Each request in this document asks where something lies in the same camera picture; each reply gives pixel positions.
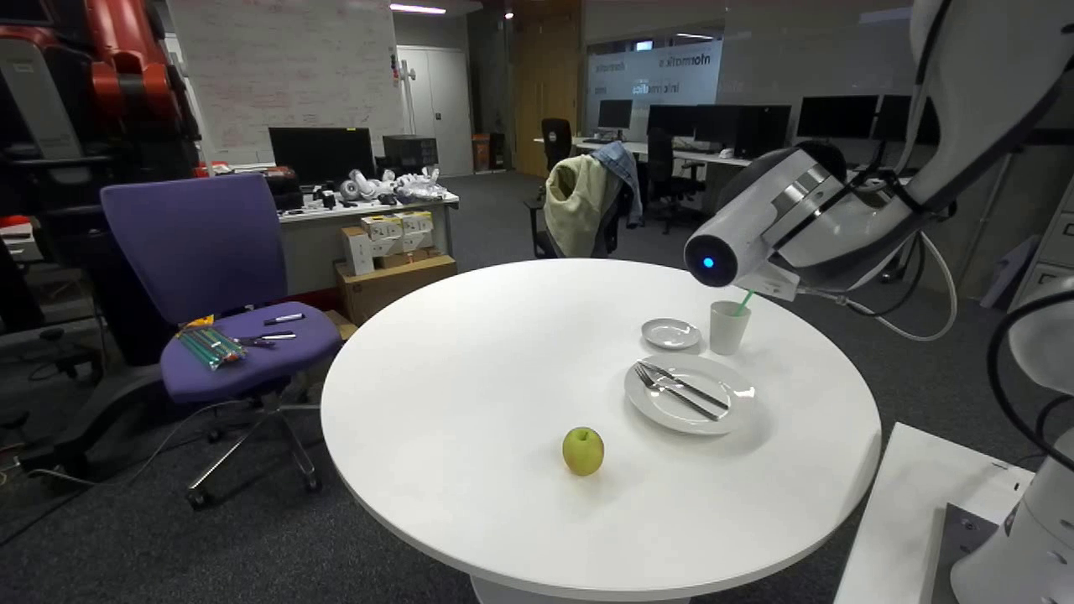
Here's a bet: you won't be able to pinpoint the gray mounting plate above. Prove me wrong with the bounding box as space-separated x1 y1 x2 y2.
930 501 1009 604

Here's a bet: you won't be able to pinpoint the white cluttered desk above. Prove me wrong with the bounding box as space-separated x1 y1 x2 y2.
271 186 464 300

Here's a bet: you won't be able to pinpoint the large black monitor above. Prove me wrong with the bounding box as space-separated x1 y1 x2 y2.
265 120 380 189

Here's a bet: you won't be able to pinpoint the brown cardboard box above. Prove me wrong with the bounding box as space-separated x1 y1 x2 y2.
332 249 459 325

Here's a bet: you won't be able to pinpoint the small white saucer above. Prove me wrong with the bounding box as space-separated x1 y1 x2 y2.
638 314 708 354

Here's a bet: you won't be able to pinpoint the white carton boxes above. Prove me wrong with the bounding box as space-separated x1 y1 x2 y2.
341 209 440 280

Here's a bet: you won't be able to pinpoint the gray robot cable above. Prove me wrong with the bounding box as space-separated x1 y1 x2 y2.
795 224 963 348

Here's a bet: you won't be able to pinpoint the dark handled fork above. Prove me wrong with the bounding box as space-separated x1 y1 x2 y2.
631 363 725 427

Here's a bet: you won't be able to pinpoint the white side table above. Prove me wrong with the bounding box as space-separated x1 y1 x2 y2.
830 420 1042 604

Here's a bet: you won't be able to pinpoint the purple office chair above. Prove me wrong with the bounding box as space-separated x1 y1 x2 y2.
94 172 346 512

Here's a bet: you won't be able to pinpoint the white mug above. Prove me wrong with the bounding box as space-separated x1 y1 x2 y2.
704 294 755 359

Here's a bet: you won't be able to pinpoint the green ribbed item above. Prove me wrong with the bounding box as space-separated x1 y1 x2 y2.
174 323 248 372

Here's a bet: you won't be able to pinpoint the black computer monitor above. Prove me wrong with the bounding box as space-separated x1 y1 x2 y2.
644 99 795 160
793 89 884 144

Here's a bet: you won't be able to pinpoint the beige jacket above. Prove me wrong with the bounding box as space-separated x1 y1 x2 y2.
540 150 644 257

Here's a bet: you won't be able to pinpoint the small black monitor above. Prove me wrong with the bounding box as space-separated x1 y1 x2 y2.
380 131 442 179

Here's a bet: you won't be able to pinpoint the red industrial robot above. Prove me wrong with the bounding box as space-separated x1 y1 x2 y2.
0 0 204 174

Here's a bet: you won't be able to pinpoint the large white plate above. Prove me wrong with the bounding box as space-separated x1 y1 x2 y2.
620 351 764 441

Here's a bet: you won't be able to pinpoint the green red apple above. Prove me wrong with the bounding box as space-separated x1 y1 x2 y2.
559 424 610 481

